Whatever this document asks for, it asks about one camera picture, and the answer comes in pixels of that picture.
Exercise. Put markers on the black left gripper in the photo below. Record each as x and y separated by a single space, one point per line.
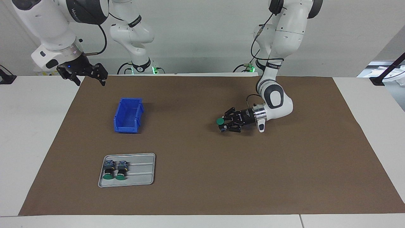
246 117

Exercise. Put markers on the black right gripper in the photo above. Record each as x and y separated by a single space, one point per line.
76 66

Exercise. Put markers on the green push button switch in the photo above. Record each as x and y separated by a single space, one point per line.
109 170
121 171
220 121

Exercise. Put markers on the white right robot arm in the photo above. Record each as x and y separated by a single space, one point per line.
47 22

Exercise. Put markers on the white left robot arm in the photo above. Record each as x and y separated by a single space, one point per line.
284 31

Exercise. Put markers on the cream cardboard box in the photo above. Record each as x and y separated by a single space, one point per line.
44 72

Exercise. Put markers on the brown paper table mat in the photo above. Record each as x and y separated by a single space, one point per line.
221 174

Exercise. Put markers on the blue plastic storage bin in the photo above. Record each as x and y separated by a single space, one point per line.
126 129

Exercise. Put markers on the black table clamp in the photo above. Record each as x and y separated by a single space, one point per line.
6 79

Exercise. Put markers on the grey metal tray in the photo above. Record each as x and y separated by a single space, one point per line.
145 167

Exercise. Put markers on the white crumpled sheet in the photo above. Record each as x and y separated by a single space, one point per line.
397 74

